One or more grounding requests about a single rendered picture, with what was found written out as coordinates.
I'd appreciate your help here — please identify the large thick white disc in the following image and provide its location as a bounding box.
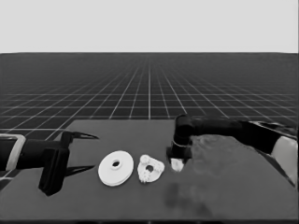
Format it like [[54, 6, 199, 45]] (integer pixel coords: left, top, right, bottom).
[[97, 150, 135, 188]]

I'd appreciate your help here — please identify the white round carrier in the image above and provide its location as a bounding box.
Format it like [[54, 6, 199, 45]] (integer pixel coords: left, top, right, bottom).
[[136, 155, 165, 184]]

